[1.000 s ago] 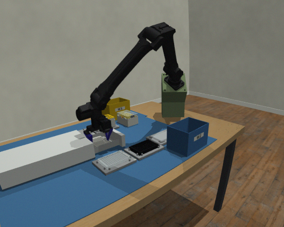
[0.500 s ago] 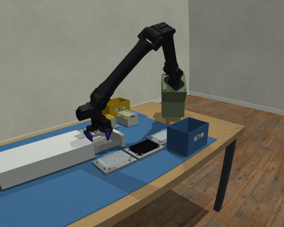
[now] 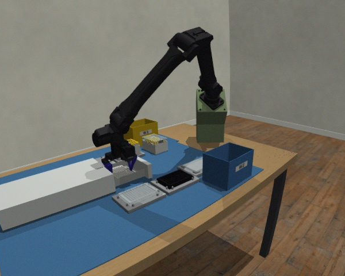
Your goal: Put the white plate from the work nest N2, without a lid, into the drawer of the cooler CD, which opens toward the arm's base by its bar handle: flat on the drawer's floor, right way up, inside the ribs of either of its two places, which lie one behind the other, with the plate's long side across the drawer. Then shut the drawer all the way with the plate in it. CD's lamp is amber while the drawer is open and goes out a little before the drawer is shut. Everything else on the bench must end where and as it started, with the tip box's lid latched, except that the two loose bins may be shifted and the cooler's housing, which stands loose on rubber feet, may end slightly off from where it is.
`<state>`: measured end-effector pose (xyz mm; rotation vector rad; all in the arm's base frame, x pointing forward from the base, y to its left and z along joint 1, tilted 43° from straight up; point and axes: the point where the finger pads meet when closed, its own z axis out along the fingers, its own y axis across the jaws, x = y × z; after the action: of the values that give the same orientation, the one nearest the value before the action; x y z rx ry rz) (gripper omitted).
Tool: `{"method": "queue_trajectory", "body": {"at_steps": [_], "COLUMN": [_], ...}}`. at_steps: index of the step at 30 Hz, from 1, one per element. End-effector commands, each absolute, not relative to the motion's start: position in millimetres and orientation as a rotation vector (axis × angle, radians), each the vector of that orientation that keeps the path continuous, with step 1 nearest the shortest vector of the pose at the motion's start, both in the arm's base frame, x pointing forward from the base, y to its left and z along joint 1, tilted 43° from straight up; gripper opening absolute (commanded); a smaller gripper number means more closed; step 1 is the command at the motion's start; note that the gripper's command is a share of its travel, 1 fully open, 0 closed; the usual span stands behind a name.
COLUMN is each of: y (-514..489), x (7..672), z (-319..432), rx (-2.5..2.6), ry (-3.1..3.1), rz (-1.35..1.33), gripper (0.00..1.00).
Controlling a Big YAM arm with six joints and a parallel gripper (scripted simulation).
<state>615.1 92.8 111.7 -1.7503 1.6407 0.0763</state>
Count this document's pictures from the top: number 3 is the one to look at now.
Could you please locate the yellow open bin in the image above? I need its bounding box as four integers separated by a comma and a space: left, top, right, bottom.
124, 118, 158, 147

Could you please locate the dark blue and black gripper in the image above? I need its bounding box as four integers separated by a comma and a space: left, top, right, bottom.
101, 142, 137, 173

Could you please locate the white multi-well plate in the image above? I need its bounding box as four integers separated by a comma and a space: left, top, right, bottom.
118, 183, 159, 206
113, 165, 133, 179

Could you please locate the blue open-top bin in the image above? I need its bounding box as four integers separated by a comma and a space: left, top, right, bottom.
202, 142, 254, 191

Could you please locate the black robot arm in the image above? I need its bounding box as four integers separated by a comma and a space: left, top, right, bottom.
92, 27, 224, 162

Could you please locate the blue flat mat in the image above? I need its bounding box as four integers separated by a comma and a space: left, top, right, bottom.
0, 134, 264, 276

